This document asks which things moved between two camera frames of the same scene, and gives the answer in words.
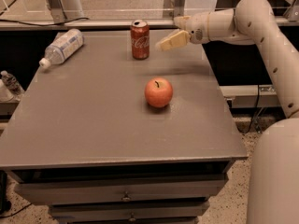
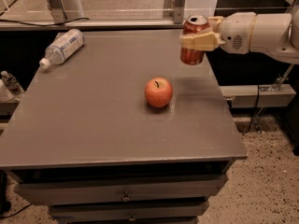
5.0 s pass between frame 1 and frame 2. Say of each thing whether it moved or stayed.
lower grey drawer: stayed
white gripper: moved
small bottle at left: stayed
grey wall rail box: stayed
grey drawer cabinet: stayed
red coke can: moved
